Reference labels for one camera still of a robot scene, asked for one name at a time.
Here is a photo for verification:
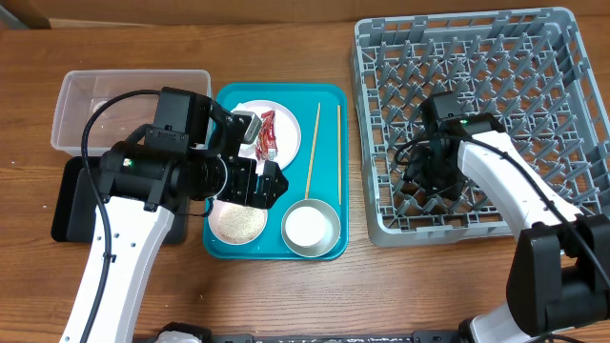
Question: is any red snack wrapper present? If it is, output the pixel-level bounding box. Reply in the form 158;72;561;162
255;109;277;161

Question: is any white napkin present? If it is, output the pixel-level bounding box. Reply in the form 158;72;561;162
232;103;253;115

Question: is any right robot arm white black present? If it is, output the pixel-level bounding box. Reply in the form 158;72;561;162
395;91;609;342

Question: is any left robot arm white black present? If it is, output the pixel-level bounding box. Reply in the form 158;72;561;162
61;87;289;342

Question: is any grey dishwasher rack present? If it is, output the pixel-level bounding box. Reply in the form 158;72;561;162
352;7;609;247

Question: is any pink plate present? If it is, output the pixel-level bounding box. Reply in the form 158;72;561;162
242;100;301;170

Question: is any teal serving tray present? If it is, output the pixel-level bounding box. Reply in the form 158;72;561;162
203;83;349;260

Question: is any grey bowl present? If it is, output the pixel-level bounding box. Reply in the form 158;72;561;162
281;198;341;258

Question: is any left wooden chopstick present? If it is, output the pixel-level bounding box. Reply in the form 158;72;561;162
304;103;321;199

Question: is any wooden chopstick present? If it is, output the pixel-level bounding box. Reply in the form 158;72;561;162
304;103;321;199
336;105;342;207

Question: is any right wooden chopstick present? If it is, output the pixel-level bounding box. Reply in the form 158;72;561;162
336;105;342;207

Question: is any black tray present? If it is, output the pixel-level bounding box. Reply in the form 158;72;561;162
51;155;165;243

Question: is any clear plastic bin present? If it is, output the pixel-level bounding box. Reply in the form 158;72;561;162
51;70;212;156

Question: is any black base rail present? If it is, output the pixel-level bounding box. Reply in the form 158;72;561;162
132;321;473;343

